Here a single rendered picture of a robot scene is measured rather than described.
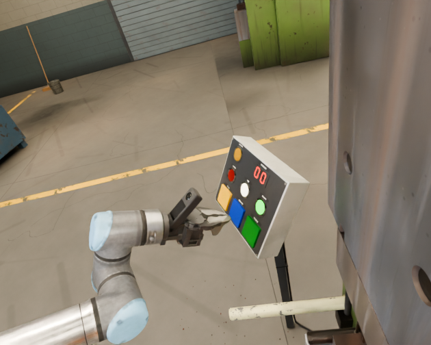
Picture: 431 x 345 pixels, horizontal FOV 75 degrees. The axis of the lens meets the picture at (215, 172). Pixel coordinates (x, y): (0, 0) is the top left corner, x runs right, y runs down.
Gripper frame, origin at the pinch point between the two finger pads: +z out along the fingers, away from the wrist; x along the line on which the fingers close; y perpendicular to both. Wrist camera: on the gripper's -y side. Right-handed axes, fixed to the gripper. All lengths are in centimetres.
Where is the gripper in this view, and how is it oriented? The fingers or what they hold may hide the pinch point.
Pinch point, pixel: (227, 215)
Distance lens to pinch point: 84.1
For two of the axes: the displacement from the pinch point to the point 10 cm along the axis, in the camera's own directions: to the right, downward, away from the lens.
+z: 8.8, 0.2, 4.7
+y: -2.4, 8.8, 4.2
